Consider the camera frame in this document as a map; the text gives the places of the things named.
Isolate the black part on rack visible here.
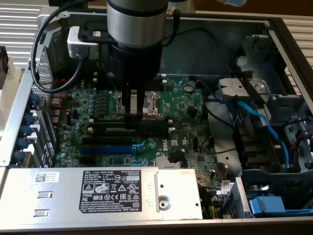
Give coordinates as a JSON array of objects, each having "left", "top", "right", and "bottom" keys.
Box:
[{"left": 0, "top": 46, "right": 9, "bottom": 89}]

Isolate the black cable gold connector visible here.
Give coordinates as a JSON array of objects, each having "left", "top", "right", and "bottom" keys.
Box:
[{"left": 165, "top": 8, "right": 182, "bottom": 48}]

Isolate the blue expansion slot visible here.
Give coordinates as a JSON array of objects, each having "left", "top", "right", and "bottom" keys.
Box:
[{"left": 80, "top": 145, "right": 134, "bottom": 155}]

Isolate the dark grey drive cage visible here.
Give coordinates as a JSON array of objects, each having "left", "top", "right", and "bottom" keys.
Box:
[{"left": 221, "top": 168, "right": 313, "bottom": 220}]

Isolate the blue plastic latch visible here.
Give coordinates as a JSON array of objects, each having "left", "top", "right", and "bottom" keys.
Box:
[{"left": 248, "top": 195, "right": 286, "bottom": 217}]

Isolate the grey metal PC case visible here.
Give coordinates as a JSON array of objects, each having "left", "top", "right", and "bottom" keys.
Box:
[{"left": 0, "top": 6, "right": 313, "bottom": 235}]

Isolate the white parts rack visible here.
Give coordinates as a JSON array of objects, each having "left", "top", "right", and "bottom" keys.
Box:
[{"left": 0, "top": 55, "right": 24, "bottom": 140}]

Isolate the metal CPU socket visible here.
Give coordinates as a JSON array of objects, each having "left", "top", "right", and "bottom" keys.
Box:
[{"left": 112, "top": 91, "right": 165, "bottom": 120}]

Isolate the black plug with blue tag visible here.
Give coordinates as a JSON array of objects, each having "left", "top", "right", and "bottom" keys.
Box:
[{"left": 168, "top": 148, "right": 188, "bottom": 169}]

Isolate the black camera cable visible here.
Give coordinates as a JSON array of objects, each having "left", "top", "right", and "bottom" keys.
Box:
[{"left": 31, "top": 0, "right": 87, "bottom": 94}]

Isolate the green motherboard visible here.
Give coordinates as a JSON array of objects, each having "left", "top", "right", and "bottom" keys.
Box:
[{"left": 52, "top": 73, "right": 222, "bottom": 196}]

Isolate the yellow green wire bundle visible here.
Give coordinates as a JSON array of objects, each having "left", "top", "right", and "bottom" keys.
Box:
[{"left": 201, "top": 186, "right": 222, "bottom": 220}]

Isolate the long black expansion slot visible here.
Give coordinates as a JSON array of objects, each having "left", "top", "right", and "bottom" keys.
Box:
[{"left": 82, "top": 137, "right": 133, "bottom": 147}]

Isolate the black ribbed drive bracket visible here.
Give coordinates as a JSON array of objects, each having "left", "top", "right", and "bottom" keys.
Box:
[{"left": 233, "top": 123, "right": 282, "bottom": 171}]

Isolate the blue flat wire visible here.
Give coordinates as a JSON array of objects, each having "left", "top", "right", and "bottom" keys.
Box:
[{"left": 226, "top": 97, "right": 291, "bottom": 173}]

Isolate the blue card retention clip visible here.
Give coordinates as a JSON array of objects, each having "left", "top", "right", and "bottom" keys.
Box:
[
  {"left": 12, "top": 149, "right": 27, "bottom": 164},
  {"left": 16, "top": 137, "right": 30, "bottom": 150},
  {"left": 20, "top": 124, "right": 34, "bottom": 138},
  {"left": 27, "top": 93, "right": 41, "bottom": 108},
  {"left": 23, "top": 114, "right": 37, "bottom": 127}
]

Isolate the thin red wire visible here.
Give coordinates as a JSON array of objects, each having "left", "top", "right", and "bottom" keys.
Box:
[{"left": 39, "top": 75, "right": 77, "bottom": 117}]

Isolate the silver power supply unit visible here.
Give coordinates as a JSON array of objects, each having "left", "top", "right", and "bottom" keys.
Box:
[{"left": 0, "top": 167, "right": 204, "bottom": 225}]

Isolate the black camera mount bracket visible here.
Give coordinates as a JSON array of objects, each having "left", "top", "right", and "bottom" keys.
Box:
[{"left": 77, "top": 24, "right": 111, "bottom": 46}]

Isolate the silver corner clamp bracket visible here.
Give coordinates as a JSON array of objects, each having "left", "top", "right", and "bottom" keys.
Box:
[{"left": 34, "top": 6, "right": 62, "bottom": 40}]

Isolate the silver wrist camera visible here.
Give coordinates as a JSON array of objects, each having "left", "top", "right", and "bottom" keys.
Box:
[{"left": 67, "top": 26, "right": 101, "bottom": 60}]

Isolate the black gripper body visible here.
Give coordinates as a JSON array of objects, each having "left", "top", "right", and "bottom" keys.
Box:
[{"left": 109, "top": 43, "right": 163, "bottom": 85}]

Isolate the short black expansion slot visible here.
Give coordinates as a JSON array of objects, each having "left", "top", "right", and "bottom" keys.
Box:
[{"left": 79, "top": 156, "right": 96, "bottom": 165}]

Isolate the thin black wire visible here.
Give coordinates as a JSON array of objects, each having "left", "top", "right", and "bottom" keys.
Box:
[{"left": 195, "top": 79, "right": 239, "bottom": 130}]

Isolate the silver finned heatsink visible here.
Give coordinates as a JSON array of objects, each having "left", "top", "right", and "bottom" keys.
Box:
[{"left": 156, "top": 156, "right": 188, "bottom": 169}]

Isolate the grey metal disk bay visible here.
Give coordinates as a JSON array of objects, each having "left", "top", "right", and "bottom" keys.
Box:
[{"left": 217, "top": 34, "right": 313, "bottom": 172}]

